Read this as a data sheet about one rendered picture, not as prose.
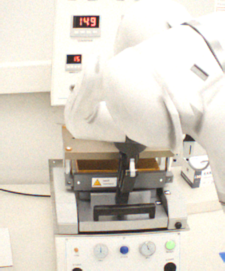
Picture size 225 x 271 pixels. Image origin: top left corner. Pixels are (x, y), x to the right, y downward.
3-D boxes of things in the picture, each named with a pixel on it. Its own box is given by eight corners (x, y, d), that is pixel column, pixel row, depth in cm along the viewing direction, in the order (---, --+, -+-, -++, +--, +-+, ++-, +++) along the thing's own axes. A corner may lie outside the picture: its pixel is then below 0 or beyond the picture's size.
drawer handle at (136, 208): (92, 217, 114) (92, 204, 113) (153, 214, 116) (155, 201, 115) (93, 221, 112) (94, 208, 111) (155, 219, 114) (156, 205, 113)
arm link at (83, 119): (190, 27, 67) (164, 101, 97) (62, 14, 67) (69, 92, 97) (190, 97, 64) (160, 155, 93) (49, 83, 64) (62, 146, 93)
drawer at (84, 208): (71, 181, 141) (70, 157, 138) (145, 179, 144) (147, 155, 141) (79, 234, 113) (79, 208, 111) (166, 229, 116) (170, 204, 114)
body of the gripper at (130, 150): (112, 116, 106) (108, 148, 112) (116, 143, 100) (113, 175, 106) (146, 115, 107) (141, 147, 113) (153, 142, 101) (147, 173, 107)
